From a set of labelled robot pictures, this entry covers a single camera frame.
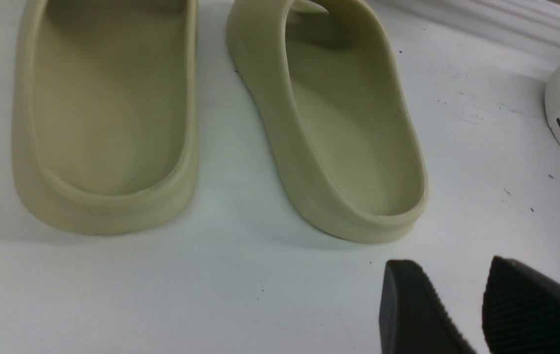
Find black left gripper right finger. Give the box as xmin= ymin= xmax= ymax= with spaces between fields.
xmin=482 ymin=256 xmax=560 ymax=354

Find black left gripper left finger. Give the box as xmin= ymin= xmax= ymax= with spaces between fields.
xmin=379 ymin=260 xmax=476 ymax=354

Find right beige foam slide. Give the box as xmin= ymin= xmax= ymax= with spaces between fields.
xmin=226 ymin=0 xmax=428 ymax=244

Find beige foam slide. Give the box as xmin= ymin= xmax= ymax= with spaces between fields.
xmin=11 ymin=0 xmax=199 ymax=235
xmin=226 ymin=0 xmax=428 ymax=244

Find left beige foam slide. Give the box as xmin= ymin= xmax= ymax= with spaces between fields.
xmin=11 ymin=0 xmax=199 ymax=235

